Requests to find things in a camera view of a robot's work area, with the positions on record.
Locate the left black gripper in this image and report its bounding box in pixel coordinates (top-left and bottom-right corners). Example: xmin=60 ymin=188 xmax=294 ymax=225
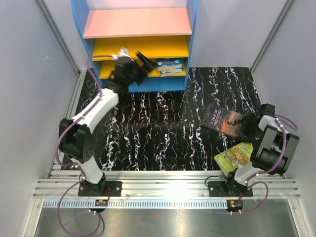
xmin=126 ymin=53 xmax=159 ymax=86

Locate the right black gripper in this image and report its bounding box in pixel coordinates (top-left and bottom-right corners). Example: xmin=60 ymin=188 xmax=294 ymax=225
xmin=233 ymin=113 xmax=262 ymax=144

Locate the green coin book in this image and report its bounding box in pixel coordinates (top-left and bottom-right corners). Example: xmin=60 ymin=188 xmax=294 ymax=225
xmin=160 ymin=72 xmax=186 ymax=77

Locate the dark tale of two cities book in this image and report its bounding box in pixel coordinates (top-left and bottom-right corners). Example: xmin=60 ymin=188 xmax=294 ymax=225
xmin=201 ymin=104 xmax=243 ymax=138

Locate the blue 26-storey treehouse book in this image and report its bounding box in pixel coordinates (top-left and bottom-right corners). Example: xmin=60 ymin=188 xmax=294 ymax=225
xmin=160 ymin=68 xmax=184 ymax=74

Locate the blue 130-storey treehouse book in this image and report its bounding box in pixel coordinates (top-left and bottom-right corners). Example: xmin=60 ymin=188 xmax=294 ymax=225
xmin=156 ymin=58 xmax=183 ymax=72

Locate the green 65-storey treehouse book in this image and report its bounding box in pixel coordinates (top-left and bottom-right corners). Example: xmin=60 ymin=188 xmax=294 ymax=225
xmin=214 ymin=142 xmax=253 ymax=177

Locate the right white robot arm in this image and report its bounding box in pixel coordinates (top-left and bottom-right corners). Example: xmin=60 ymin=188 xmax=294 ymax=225
xmin=223 ymin=104 xmax=300 ymax=196

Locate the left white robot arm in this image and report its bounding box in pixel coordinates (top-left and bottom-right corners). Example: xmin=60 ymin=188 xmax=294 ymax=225
xmin=55 ymin=48 xmax=158 ymax=196

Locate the colourful wooden bookshelf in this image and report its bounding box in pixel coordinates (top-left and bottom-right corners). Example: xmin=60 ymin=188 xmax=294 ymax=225
xmin=71 ymin=0 xmax=198 ymax=92

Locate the black marble pattern mat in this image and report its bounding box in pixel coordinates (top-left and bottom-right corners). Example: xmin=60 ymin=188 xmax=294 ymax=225
xmin=60 ymin=67 xmax=282 ymax=171

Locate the right small circuit board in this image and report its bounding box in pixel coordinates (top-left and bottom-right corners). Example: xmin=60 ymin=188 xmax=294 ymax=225
xmin=227 ymin=199 xmax=243 ymax=210

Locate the small circuit board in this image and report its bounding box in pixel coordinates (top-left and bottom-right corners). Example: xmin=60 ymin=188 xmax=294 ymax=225
xmin=95 ymin=199 xmax=108 ymax=207
xmin=227 ymin=199 xmax=243 ymax=210

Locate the left small circuit board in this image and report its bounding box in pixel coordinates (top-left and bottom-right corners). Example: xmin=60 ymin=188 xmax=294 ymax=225
xmin=95 ymin=199 xmax=108 ymax=207

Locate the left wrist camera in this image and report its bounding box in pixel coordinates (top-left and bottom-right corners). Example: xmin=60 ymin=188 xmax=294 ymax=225
xmin=111 ymin=47 xmax=130 ymax=61

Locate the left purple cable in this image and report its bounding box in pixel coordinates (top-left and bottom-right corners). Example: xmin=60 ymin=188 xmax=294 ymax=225
xmin=55 ymin=54 xmax=119 ymax=235

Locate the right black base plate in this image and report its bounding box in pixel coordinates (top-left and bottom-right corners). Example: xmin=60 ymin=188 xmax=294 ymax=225
xmin=207 ymin=181 xmax=253 ymax=198

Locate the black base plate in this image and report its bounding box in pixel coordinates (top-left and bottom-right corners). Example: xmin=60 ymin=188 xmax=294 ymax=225
xmin=78 ymin=181 xmax=122 ymax=197
xmin=207 ymin=181 xmax=253 ymax=198

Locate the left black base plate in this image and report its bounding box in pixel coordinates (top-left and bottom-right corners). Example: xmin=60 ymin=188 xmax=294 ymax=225
xmin=78 ymin=181 xmax=122 ymax=197

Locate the aluminium rail frame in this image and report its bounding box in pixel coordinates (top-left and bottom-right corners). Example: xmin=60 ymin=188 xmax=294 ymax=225
xmin=23 ymin=69 xmax=316 ymax=237

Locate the slotted white cable duct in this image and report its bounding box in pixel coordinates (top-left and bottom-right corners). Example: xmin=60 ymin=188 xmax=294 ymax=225
xmin=43 ymin=198 xmax=228 ymax=209

